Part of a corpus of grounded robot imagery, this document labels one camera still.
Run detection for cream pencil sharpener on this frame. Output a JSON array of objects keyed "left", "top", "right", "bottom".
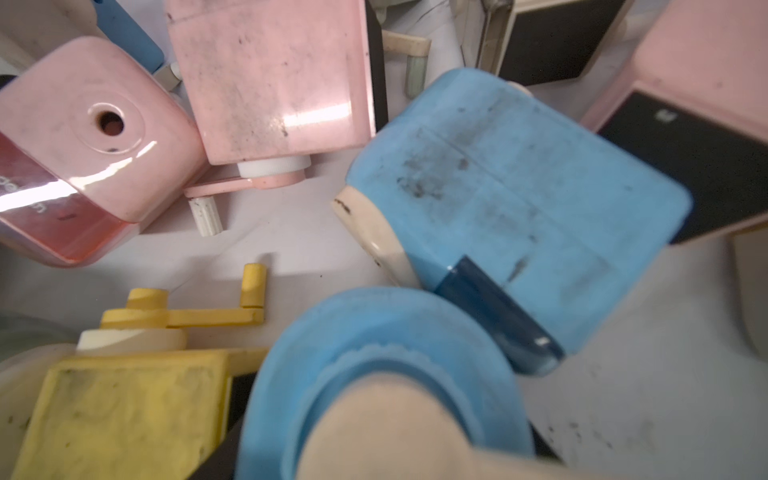
[{"left": 469, "top": 0, "right": 633, "bottom": 87}]

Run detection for pink square pencil sharpener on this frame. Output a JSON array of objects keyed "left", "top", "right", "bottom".
[{"left": 1, "top": 36, "right": 208, "bottom": 268}]

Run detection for pink lever pencil sharpener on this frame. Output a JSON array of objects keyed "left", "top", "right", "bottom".
[{"left": 581, "top": 1, "right": 767, "bottom": 244}]

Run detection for blue lever pencil sharpener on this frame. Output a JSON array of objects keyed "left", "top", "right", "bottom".
[{"left": 235, "top": 285, "right": 601, "bottom": 480}]

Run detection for blue round-front pencil sharpener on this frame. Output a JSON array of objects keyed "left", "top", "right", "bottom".
[{"left": 332, "top": 68, "right": 693, "bottom": 376}]

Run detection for light blue pencil sharpener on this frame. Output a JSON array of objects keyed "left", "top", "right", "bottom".
[{"left": 91, "top": 0, "right": 182, "bottom": 92}]

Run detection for sage green cube sharpener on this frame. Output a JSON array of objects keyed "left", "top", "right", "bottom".
[{"left": 1, "top": 312, "right": 78, "bottom": 479}]

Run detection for mint green pencil sharpener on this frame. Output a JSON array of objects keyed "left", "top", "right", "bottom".
[{"left": 362, "top": 1, "right": 431, "bottom": 102}]

